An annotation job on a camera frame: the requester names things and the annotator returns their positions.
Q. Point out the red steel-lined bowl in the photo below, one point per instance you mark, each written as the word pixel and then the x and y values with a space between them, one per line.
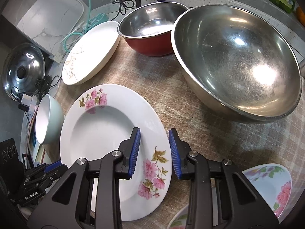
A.
pixel 147 29

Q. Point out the steel pot lid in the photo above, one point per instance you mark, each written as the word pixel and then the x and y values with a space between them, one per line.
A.
pixel 23 69

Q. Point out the beige plaid tablecloth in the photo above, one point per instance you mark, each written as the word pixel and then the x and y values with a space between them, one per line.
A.
pixel 159 80

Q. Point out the small floral plate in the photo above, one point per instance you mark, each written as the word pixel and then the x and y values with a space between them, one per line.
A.
pixel 179 220

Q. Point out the pale green ceramic bowl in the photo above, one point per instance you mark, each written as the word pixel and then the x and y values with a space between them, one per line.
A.
pixel 49 120

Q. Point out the white plate with leaf print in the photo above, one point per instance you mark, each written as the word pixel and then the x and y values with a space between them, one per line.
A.
pixel 91 53

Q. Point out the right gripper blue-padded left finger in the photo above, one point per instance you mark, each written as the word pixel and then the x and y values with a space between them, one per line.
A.
pixel 87 195

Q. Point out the teal round power strip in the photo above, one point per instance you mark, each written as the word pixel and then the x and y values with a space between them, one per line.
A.
pixel 98 19

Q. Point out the floral bowl with pink flower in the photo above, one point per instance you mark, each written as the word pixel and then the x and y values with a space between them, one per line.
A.
pixel 273 182

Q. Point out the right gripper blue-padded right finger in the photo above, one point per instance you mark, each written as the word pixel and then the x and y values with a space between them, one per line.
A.
pixel 220 194

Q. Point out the white floral deep plate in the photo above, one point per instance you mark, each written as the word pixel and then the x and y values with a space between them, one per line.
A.
pixel 98 121

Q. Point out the large stainless steel bowl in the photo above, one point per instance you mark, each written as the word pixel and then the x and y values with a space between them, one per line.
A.
pixel 237 63

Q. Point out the orange fruit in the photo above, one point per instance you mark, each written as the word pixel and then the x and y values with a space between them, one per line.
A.
pixel 300 15

